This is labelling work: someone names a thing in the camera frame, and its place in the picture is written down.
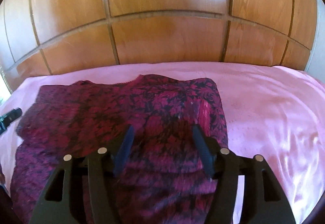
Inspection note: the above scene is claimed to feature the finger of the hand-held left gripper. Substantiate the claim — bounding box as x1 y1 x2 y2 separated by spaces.
0 107 23 136

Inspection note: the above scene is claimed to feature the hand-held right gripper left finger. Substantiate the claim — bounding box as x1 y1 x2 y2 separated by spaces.
29 125 135 224

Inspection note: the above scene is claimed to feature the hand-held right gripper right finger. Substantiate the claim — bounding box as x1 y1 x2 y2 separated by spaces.
192 125 296 224

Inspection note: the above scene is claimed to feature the maroon knitted sweater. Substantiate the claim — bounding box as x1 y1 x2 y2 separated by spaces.
10 74 229 224

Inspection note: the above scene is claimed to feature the pink bed sheet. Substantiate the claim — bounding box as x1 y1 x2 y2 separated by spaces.
0 62 325 224

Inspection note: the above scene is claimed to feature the wooden wardrobe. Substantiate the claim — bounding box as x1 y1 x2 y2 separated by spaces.
0 0 325 93

